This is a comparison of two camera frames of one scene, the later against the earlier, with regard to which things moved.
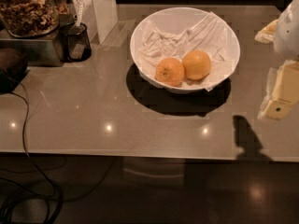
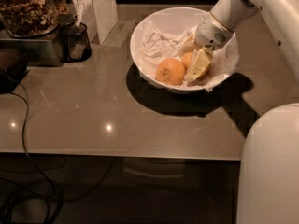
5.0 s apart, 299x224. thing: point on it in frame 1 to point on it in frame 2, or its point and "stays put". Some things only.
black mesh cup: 74,43 stays put
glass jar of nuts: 30,11 stays put
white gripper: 288,32 to 209,32
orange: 169,71 stays put
